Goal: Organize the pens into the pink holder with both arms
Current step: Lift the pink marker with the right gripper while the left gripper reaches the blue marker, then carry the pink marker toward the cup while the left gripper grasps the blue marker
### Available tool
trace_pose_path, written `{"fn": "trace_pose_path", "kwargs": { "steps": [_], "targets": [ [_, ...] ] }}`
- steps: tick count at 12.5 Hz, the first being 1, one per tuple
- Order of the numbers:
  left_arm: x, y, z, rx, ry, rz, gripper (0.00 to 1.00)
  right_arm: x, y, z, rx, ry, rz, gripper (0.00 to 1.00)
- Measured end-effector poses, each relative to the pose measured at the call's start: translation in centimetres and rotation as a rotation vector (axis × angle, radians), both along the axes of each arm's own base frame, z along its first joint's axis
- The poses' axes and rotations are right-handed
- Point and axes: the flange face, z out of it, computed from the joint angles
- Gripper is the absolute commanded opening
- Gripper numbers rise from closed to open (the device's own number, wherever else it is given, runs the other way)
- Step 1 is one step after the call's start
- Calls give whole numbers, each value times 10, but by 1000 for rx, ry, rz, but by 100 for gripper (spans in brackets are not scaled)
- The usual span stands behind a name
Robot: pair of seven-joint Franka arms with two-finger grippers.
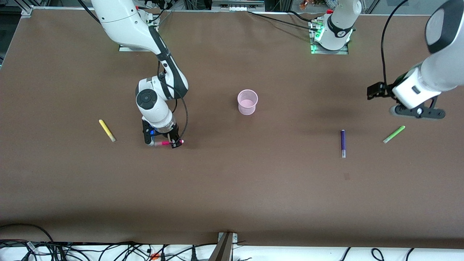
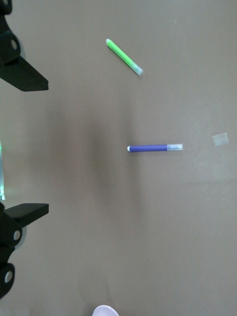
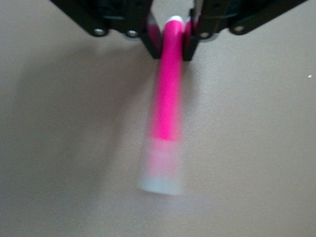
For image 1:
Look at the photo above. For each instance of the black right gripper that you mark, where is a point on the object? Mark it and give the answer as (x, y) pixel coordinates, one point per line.
(171, 133)

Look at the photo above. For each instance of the aluminium table edge rail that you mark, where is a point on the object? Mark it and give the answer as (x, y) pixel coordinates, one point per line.
(54, 8)

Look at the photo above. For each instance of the pink highlighter pen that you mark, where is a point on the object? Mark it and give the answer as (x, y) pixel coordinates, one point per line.
(163, 143)

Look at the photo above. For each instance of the purple highlighter pen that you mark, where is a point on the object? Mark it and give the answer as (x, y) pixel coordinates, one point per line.
(343, 143)

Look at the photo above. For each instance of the green highlighter pen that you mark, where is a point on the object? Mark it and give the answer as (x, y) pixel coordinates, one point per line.
(394, 134)

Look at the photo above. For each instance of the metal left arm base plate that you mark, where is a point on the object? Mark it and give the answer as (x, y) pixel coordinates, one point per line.
(342, 52)

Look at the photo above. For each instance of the pink plastic cup holder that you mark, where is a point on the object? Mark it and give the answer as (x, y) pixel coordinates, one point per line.
(247, 105)

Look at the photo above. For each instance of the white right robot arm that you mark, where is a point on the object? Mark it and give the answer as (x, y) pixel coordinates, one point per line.
(145, 36)

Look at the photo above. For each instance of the dark support beam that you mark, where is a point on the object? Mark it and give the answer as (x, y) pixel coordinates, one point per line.
(222, 250)

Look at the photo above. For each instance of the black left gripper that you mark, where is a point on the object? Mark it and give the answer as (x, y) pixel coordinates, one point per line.
(386, 90)

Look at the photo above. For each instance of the metal table edge bracket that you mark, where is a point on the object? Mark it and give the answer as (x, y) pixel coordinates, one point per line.
(233, 237)

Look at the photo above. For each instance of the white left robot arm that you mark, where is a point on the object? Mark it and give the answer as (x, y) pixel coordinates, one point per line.
(442, 72)

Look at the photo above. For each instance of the white power strip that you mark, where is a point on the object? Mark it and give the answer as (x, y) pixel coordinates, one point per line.
(237, 5)

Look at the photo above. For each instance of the yellow highlighter pen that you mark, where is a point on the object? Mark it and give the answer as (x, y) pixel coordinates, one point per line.
(107, 130)

